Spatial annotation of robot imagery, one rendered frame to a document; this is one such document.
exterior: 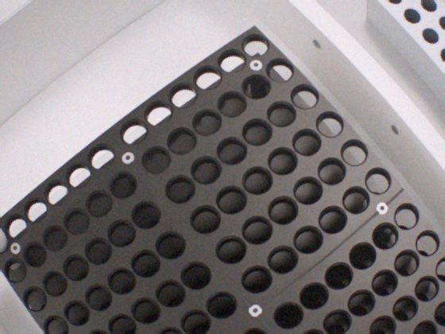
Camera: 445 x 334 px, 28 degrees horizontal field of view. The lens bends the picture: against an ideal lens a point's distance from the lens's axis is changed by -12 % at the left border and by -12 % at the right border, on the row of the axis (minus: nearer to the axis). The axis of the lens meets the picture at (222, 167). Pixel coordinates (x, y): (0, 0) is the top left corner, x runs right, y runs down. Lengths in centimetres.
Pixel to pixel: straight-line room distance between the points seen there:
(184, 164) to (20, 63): 12
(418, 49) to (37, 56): 24
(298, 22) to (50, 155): 15
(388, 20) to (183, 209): 23
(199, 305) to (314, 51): 16
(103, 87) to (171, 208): 12
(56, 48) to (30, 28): 4
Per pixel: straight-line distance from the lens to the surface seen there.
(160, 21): 56
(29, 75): 53
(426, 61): 60
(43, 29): 51
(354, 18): 65
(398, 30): 61
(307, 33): 50
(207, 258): 43
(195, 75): 47
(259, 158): 45
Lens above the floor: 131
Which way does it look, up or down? 67 degrees down
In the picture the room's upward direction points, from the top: 11 degrees counter-clockwise
